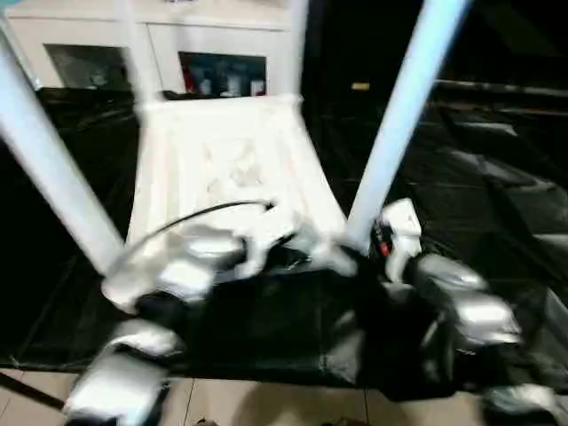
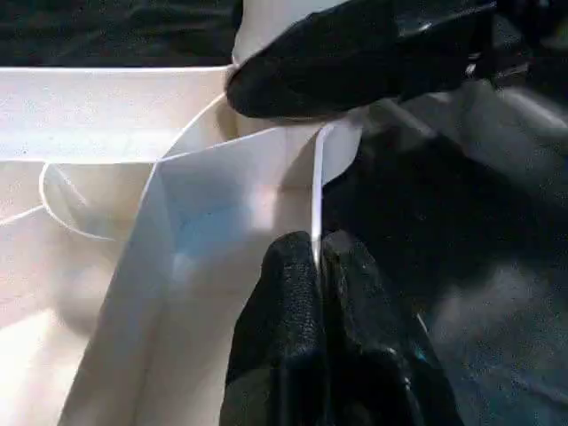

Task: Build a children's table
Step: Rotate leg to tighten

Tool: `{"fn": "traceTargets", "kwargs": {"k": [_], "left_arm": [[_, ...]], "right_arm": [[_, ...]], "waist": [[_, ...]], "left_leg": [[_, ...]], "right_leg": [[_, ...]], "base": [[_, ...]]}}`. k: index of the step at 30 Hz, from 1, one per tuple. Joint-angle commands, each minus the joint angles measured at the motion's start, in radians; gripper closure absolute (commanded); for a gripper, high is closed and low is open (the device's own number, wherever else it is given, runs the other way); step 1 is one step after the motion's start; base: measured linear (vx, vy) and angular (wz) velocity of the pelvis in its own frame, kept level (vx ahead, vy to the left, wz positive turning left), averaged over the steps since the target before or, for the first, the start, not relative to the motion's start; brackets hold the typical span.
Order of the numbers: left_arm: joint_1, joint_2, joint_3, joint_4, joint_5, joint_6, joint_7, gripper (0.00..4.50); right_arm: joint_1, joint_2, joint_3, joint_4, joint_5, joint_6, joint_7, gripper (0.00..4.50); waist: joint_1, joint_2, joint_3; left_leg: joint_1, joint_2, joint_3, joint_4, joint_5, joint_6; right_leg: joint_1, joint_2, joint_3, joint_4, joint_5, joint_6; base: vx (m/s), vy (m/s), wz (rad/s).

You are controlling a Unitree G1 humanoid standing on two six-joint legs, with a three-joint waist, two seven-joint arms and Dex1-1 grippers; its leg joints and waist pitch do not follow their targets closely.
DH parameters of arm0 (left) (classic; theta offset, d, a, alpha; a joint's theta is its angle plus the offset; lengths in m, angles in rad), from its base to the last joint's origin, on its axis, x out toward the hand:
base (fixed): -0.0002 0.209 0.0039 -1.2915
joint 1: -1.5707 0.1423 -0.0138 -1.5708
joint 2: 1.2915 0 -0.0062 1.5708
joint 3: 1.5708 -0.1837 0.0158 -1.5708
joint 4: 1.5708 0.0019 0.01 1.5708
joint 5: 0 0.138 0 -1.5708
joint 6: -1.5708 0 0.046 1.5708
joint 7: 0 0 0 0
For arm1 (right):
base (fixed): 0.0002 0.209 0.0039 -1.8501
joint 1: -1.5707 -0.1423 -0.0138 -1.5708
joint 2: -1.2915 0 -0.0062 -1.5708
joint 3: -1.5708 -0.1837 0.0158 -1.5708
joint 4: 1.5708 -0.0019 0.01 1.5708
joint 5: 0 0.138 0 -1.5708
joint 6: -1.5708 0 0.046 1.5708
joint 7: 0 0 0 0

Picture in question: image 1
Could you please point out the white plastic table top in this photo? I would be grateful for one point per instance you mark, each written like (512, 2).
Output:
(222, 151)

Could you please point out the white plastic table leg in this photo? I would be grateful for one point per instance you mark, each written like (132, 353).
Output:
(295, 44)
(53, 169)
(399, 115)
(140, 53)

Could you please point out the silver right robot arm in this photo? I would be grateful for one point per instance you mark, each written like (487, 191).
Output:
(461, 306)

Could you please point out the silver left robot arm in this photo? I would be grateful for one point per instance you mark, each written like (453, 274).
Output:
(177, 275)

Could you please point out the black mat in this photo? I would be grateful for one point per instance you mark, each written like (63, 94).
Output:
(293, 328)

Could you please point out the small gold tag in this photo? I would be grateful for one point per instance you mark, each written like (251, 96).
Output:
(359, 87)

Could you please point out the black metal bar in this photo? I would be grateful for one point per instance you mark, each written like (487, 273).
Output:
(506, 89)

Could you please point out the white cabinet with glass doors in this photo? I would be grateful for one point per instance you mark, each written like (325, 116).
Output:
(195, 35)

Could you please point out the black metal stand leg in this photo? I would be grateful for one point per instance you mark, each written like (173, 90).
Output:
(31, 390)

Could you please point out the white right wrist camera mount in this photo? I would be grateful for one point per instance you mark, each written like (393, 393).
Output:
(401, 222)

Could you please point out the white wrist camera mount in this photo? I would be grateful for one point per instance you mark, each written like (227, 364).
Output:
(401, 222)
(266, 231)

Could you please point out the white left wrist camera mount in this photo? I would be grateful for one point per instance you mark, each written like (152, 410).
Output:
(266, 231)

